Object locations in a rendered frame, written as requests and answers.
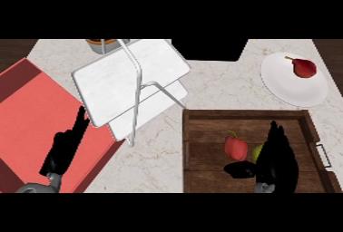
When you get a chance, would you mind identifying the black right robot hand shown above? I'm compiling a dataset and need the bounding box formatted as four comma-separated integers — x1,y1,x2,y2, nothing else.
221,120,300,194

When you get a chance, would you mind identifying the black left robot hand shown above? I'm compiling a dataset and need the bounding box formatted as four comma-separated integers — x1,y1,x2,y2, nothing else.
38,105,91,179

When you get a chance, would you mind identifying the red tray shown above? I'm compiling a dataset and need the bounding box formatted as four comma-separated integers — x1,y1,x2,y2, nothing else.
0,57,127,194

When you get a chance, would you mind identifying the red bell pepper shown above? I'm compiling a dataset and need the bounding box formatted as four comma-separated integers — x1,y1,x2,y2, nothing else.
223,130,249,162

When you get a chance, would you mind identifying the brown wooden tray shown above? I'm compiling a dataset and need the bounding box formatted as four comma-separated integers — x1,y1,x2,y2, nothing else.
180,109,343,194

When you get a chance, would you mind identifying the green round fruit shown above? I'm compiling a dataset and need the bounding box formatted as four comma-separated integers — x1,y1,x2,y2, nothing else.
249,144,264,164

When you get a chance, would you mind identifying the white plate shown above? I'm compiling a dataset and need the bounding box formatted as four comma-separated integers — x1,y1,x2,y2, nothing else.
260,52,329,108

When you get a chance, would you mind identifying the red pear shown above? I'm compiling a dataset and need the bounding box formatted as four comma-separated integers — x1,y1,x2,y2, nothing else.
283,55,317,79

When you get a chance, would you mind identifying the grey pot with orange rim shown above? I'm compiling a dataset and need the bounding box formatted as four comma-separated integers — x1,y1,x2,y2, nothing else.
84,39,131,55

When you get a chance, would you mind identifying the white tiered wire shelf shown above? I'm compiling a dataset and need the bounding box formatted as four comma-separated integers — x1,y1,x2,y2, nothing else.
70,39,193,148

